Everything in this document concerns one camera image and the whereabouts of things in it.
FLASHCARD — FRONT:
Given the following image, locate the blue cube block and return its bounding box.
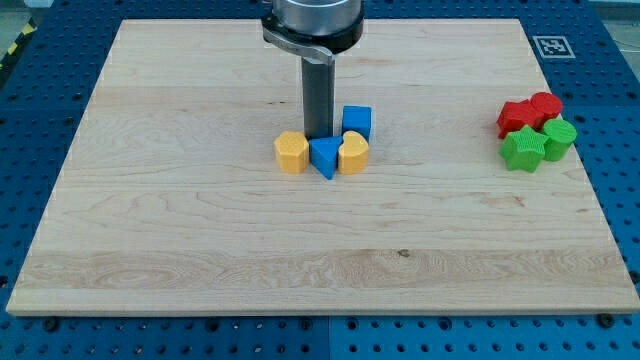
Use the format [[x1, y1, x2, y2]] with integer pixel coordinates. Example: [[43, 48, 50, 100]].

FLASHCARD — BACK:
[[341, 105, 372, 142]]

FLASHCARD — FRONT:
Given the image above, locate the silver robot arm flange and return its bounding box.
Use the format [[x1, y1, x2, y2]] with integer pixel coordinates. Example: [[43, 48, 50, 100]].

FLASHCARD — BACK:
[[261, 0, 365, 66]]

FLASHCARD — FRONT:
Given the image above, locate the yellow heart block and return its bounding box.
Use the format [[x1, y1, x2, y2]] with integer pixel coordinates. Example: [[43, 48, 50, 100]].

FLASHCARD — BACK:
[[338, 130, 369, 175]]

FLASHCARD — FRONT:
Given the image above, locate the blue triangle block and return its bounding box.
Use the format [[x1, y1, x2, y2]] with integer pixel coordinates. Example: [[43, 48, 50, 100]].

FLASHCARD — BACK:
[[309, 136, 343, 180]]

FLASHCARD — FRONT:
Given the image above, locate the yellow hexagon block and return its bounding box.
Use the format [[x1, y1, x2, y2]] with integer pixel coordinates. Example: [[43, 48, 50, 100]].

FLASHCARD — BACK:
[[274, 131, 310, 174]]

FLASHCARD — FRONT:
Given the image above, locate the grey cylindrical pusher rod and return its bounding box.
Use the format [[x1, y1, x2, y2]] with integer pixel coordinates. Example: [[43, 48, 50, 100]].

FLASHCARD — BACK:
[[301, 58, 335, 139]]

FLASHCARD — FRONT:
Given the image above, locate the wooden board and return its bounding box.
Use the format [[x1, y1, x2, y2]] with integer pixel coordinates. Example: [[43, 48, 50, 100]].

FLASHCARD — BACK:
[[7, 19, 639, 317]]

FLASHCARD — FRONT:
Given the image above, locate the green star block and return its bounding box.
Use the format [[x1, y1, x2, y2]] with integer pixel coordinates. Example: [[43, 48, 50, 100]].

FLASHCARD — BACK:
[[499, 125, 549, 173]]

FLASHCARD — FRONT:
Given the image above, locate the red star block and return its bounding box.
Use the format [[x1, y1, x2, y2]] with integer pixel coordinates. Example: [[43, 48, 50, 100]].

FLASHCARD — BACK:
[[496, 100, 543, 139]]

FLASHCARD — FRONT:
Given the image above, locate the red cylinder block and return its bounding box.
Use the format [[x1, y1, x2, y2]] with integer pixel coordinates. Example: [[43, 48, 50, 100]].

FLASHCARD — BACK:
[[530, 92, 563, 123]]

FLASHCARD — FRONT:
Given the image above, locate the green cylinder block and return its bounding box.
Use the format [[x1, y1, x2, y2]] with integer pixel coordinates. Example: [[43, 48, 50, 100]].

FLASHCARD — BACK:
[[542, 118, 577, 162]]

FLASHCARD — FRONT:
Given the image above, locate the white fiducial marker tag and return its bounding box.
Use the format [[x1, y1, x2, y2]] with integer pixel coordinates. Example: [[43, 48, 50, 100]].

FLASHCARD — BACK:
[[533, 35, 575, 59]]

